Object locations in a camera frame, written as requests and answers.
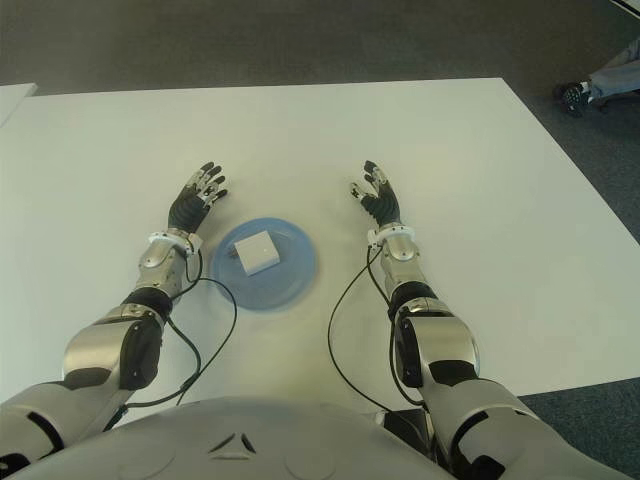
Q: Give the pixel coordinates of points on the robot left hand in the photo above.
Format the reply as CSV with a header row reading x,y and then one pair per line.
x,y
187,210

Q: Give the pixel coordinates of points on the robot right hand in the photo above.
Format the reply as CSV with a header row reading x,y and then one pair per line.
x,y
385,205

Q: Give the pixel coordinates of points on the white cube charger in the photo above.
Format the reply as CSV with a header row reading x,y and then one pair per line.
x,y
257,252

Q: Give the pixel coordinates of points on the robot left arm silver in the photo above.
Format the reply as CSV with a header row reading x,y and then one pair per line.
x,y
105,350

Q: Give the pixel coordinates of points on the robot right arm silver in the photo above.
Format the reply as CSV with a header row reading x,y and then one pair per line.
x,y
450,350

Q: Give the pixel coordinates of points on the blue round plate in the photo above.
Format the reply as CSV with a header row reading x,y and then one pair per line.
x,y
290,280

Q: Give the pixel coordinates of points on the white side table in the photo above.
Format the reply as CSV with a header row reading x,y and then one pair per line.
x,y
12,100

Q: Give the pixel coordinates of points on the black perforated shoe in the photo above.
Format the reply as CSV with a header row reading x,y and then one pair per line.
x,y
572,97

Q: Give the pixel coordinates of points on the grey robot torso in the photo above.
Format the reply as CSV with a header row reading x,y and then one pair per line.
x,y
250,445

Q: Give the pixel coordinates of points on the person leg in jeans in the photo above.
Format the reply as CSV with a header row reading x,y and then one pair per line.
x,y
615,80

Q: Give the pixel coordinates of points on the white furniture edge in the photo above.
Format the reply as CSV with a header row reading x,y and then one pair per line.
x,y
627,3

